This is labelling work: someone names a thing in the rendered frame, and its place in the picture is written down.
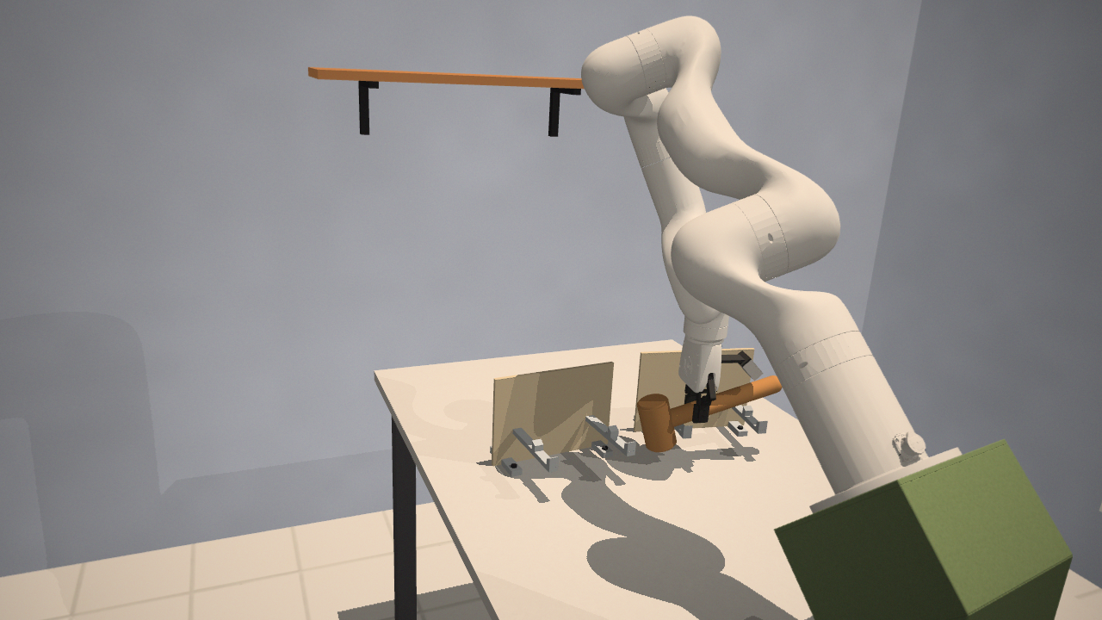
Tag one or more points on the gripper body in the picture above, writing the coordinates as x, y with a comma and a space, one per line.
698, 359

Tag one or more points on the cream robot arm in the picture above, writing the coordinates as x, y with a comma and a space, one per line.
718, 262

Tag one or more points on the brown wooden mallet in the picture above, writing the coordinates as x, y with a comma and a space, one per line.
658, 420

